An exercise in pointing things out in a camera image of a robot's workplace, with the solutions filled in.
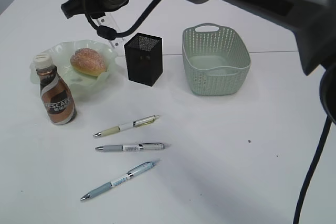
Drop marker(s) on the black mesh pen holder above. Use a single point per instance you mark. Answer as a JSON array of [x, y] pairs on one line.
[[144, 58]]

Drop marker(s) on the golden bread roll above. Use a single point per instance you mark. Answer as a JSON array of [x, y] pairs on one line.
[[88, 61]]

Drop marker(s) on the blue grey grip pen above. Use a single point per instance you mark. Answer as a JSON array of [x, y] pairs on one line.
[[118, 181]]

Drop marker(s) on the brown Nescafe coffee bottle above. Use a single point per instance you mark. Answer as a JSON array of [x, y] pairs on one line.
[[54, 92]]

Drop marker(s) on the clear plastic ruler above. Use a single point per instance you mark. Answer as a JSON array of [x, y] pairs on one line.
[[108, 20]]

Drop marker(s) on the pale green wavy plate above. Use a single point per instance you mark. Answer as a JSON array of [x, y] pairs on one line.
[[61, 54]]

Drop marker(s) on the green plastic woven basket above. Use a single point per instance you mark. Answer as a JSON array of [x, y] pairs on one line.
[[215, 58]]

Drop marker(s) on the cream grip pen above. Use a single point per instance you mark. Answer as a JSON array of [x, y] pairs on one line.
[[126, 126]]

